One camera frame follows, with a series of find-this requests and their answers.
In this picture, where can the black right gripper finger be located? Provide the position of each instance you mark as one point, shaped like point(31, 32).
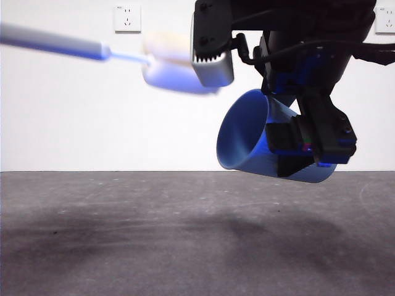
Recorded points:
point(330, 132)

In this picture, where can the blue ribbed plastic cup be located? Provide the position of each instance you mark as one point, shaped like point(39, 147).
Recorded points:
point(240, 132)

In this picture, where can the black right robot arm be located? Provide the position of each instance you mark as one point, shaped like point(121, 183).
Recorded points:
point(308, 18)

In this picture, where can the white wall socket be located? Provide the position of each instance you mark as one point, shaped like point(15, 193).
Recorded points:
point(127, 19)
point(387, 21)

